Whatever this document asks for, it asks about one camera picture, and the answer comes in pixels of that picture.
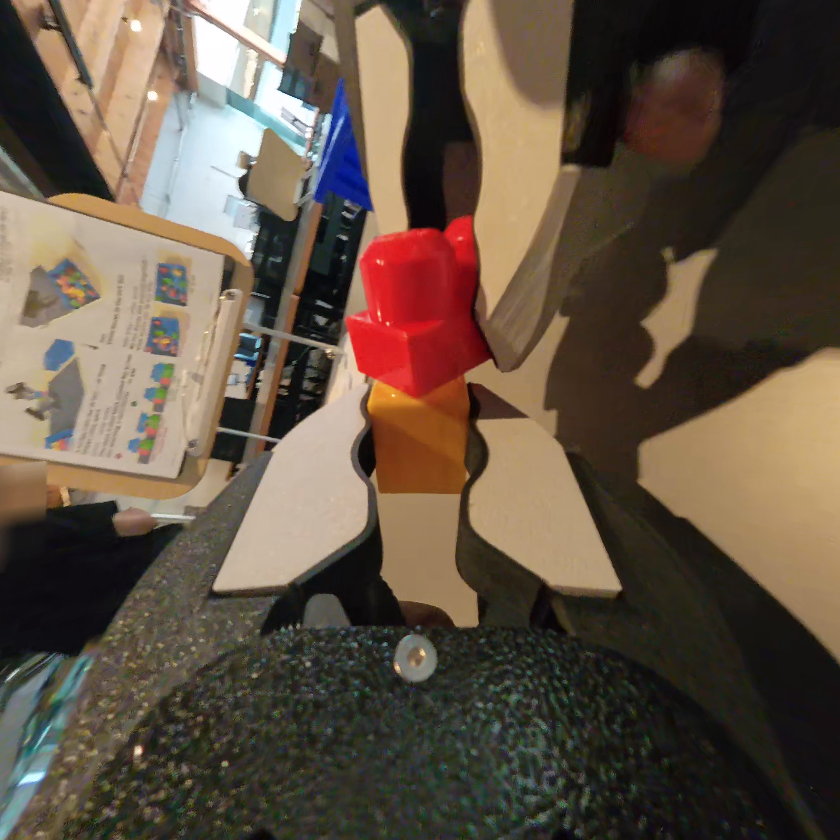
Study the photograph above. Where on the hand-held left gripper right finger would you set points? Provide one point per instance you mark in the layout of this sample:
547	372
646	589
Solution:
531	512

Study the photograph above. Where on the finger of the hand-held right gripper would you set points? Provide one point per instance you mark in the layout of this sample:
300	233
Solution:
384	118
518	197

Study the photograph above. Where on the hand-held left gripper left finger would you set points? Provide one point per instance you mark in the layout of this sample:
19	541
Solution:
302	505

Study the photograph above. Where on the blue plastic bin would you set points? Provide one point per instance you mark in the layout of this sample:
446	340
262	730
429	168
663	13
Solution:
341	157

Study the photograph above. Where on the yellow mega block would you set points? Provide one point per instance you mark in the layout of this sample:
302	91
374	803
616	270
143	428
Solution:
420	446

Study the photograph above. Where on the red mega block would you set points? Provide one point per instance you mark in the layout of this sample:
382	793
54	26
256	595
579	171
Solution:
407	341

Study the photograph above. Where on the person's right forearm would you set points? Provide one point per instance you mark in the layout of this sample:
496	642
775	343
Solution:
787	52

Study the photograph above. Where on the person's right hand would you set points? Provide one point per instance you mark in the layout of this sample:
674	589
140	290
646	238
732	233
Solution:
676	105

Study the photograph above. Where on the person's left hand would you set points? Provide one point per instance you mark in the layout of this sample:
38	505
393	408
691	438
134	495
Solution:
426	613

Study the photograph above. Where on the metal stand rod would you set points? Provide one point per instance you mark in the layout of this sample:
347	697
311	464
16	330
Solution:
249	434
295	339

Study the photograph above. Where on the metal clipboard clip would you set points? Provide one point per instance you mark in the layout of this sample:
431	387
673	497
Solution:
213	367

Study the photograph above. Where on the printed instruction sheet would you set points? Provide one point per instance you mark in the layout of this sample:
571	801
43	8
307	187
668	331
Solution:
118	328

